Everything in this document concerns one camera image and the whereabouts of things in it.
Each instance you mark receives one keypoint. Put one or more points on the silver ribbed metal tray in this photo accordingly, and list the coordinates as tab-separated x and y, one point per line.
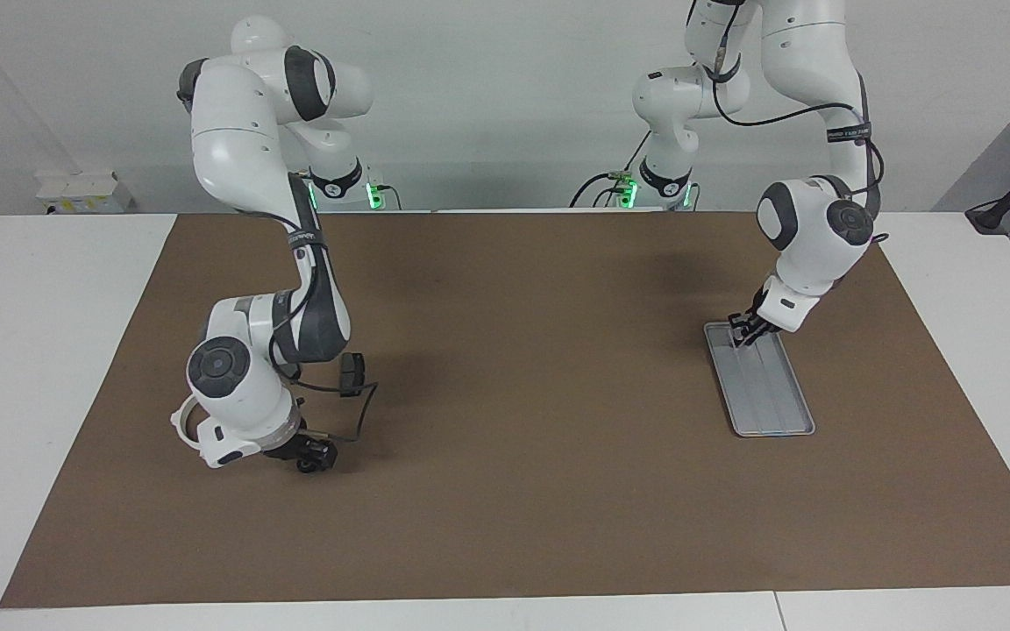
768	394

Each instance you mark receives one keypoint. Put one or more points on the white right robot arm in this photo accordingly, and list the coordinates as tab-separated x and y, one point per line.
233	149

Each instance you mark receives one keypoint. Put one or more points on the short dark brake pad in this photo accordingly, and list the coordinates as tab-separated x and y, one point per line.
354	379

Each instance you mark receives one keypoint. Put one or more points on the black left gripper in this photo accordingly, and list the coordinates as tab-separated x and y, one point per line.
761	311

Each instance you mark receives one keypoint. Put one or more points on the brown table mat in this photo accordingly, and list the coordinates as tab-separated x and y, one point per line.
505	482

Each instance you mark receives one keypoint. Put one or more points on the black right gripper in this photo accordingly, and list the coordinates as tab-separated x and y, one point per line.
286	449

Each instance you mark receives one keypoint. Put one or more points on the large black bearing gear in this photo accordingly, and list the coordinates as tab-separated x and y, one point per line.
307	466

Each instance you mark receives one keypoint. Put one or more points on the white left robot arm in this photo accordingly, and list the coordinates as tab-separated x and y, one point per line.
807	237

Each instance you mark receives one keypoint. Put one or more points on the white wall socket box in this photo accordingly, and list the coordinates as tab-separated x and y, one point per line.
84	193

